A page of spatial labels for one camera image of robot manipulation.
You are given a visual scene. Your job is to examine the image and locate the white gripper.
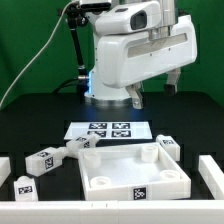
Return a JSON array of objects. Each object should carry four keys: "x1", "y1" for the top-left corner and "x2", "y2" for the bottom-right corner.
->
[{"x1": 97, "y1": 23, "x2": 197, "y2": 109}]

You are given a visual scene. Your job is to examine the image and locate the white square tabletop part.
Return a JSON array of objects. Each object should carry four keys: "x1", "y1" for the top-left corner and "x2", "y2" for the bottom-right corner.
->
[{"x1": 78, "y1": 143, "x2": 191, "y2": 201}]

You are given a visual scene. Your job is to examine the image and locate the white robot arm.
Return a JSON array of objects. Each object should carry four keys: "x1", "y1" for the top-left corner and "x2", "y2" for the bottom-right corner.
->
[{"x1": 80, "y1": 0, "x2": 197, "y2": 109}]

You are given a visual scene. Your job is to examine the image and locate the white marker sheet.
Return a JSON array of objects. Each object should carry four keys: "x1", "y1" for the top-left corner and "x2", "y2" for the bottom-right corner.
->
[{"x1": 64, "y1": 121, "x2": 152, "y2": 140}]

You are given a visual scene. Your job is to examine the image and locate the white right fence block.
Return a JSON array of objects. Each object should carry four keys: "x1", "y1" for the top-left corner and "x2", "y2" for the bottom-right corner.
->
[{"x1": 198, "y1": 155, "x2": 224, "y2": 200}]

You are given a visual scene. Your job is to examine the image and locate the white fence block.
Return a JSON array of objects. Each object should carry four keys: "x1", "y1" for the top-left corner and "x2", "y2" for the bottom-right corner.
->
[
  {"x1": 0, "y1": 157, "x2": 11, "y2": 187},
  {"x1": 198, "y1": 155, "x2": 224, "y2": 200}
]

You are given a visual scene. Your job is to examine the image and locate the white left fence block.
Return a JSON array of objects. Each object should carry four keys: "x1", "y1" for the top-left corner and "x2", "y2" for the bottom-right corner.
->
[{"x1": 0, "y1": 157, "x2": 11, "y2": 187}]

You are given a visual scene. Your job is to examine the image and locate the white front fence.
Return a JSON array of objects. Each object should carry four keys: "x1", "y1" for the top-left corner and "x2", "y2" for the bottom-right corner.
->
[{"x1": 0, "y1": 200, "x2": 224, "y2": 224}]

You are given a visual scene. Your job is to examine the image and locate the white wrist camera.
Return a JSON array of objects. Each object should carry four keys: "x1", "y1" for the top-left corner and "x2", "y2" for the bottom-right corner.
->
[{"x1": 95, "y1": 1, "x2": 161, "y2": 35}]

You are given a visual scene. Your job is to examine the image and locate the black camera on mount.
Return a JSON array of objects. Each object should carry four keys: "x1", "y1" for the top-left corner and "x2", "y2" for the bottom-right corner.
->
[{"x1": 79, "y1": 0, "x2": 111, "y2": 11}]

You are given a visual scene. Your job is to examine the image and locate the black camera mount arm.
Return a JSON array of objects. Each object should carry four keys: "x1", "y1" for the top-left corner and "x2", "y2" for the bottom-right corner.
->
[{"x1": 65, "y1": 3, "x2": 88, "y2": 80}]

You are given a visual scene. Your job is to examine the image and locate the grey cable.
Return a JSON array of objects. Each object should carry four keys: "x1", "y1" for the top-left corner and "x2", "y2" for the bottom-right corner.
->
[{"x1": 0, "y1": 0, "x2": 80, "y2": 110}]

